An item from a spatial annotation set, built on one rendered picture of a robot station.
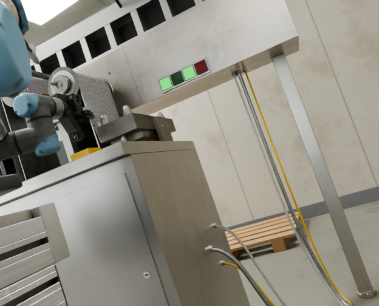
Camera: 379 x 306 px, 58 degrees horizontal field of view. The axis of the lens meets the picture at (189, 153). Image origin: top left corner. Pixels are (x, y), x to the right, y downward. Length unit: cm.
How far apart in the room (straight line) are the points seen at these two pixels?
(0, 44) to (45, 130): 66
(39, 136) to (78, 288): 48
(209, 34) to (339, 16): 220
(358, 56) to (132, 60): 236
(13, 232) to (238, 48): 122
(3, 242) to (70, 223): 62
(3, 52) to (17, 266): 28
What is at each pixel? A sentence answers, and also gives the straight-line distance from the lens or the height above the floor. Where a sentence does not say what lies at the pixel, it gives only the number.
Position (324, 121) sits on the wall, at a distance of 348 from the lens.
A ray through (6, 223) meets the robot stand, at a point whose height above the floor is 76.
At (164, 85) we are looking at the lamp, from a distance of 160.
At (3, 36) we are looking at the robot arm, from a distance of 49.
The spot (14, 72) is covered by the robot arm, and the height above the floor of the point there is 94.
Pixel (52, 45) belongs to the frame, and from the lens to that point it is 198.
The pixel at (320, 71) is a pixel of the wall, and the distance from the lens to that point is 352.
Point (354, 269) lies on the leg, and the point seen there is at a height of 13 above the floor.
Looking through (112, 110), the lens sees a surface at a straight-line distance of 156.
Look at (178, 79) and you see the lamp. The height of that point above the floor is 118.
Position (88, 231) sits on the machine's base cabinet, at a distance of 110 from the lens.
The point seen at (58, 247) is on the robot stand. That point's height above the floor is 70.
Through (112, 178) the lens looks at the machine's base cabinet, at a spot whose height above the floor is 81.
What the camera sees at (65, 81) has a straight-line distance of 143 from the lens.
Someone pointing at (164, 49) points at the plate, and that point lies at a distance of 164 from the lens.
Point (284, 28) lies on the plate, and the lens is 154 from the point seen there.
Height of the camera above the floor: 74
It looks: 4 degrees up
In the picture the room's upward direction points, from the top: 19 degrees counter-clockwise
